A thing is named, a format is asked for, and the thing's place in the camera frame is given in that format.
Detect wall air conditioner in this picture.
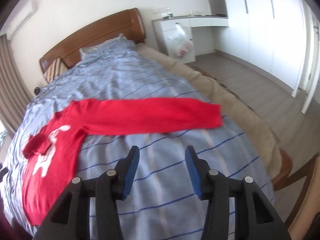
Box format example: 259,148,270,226
5,1,37,40

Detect red knit sweater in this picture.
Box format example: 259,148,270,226
22,98,222,226

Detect small black round object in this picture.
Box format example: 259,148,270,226
34,87,41,96

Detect striped cushion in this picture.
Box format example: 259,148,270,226
44,57,68,83

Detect white pillow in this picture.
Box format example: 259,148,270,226
79,34,126,60

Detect wooden chair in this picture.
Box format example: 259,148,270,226
272,148,319,239

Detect beige curtain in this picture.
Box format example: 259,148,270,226
0,35,32,135

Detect white bedside desk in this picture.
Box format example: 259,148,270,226
152,16,229,64

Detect beige mattress sheet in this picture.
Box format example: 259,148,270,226
136,43,281,179

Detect blue plaid duvet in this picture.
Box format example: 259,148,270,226
1,42,274,239

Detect wooden headboard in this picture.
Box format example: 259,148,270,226
39,8,146,73

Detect white wardrobe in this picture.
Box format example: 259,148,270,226
213,0,306,93

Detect white plastic bag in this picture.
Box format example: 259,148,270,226
166,23,193,59

